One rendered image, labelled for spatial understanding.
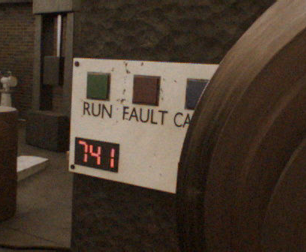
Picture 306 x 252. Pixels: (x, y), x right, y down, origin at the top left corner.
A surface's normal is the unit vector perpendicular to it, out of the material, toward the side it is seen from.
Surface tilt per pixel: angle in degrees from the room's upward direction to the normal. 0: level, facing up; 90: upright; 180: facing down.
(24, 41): 90
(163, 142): 90
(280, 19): 90
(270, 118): 66
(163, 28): 90
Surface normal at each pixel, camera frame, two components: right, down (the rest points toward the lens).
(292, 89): -0.79, -0.59
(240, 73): -0.43, 0.09
